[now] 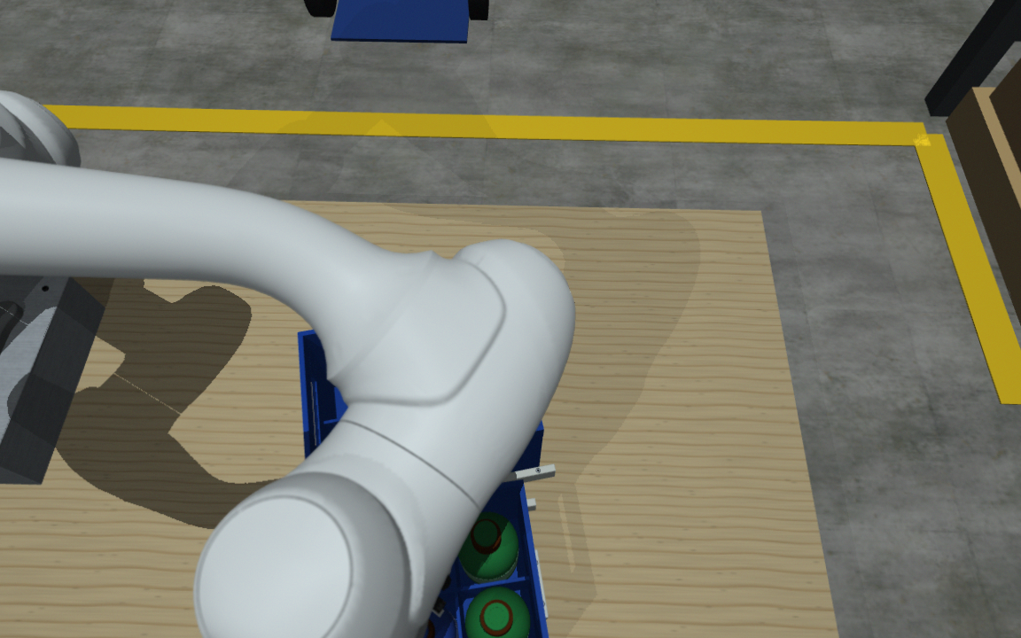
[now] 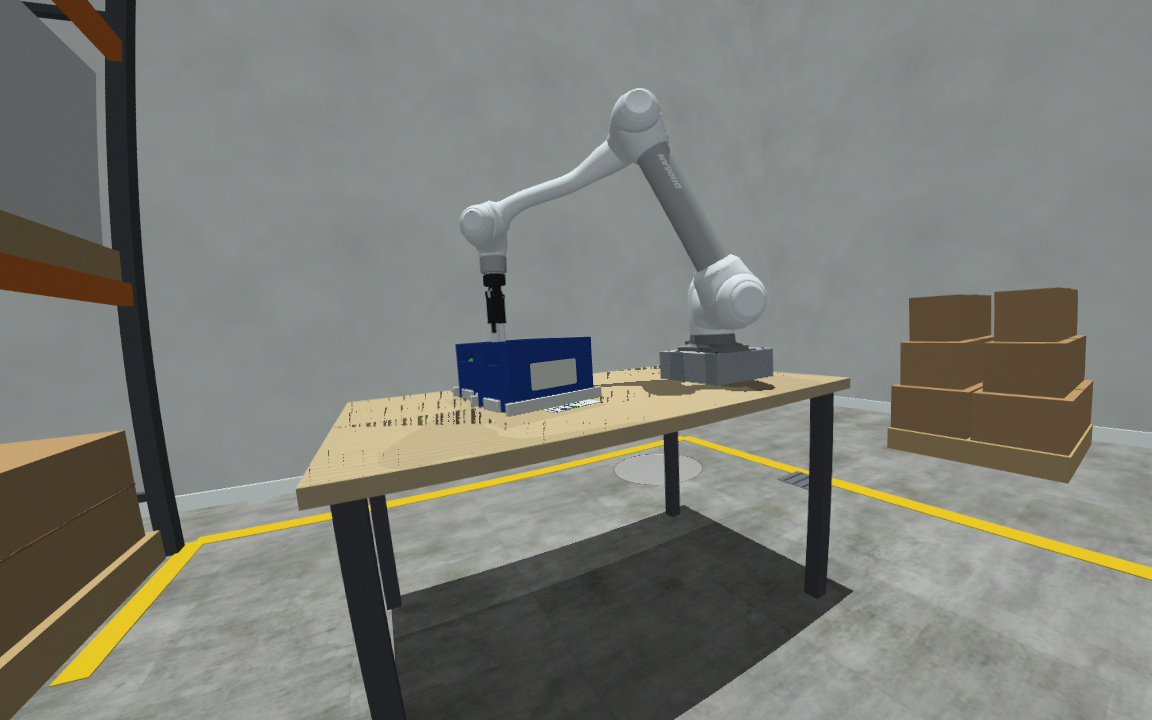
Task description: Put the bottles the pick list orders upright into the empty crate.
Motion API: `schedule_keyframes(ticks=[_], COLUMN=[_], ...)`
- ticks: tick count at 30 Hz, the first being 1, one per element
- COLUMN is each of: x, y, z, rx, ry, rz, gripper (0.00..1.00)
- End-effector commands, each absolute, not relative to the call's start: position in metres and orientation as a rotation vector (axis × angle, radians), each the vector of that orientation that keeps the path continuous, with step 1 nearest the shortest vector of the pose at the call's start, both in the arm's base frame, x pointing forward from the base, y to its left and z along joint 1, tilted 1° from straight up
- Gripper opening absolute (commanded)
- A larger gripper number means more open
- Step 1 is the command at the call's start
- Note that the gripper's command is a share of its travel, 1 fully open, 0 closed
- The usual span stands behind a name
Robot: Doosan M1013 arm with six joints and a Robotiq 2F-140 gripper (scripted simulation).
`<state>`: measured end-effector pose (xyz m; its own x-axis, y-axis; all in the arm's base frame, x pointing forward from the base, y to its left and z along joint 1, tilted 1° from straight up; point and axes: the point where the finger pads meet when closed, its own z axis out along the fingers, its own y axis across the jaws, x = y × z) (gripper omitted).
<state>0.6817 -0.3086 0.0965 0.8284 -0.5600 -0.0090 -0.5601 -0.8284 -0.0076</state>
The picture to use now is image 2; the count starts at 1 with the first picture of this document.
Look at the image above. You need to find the blue crate with dividers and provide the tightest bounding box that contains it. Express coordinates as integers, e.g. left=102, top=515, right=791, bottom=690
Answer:
left=456, top=343, right=478, bottom=396
left=473, top=338, right=593, bottom=412

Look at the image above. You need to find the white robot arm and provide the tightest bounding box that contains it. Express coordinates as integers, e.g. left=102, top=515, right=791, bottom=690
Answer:
left=458, top=88, right=767, bottom=353

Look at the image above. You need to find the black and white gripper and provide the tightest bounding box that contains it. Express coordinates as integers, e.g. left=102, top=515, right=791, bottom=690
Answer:
left=483, top=273, right=506, bottom=342

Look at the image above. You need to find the white pick list paper strip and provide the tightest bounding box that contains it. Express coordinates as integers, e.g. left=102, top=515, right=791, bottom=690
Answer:
left=543, top=399, right=600, bottom=414

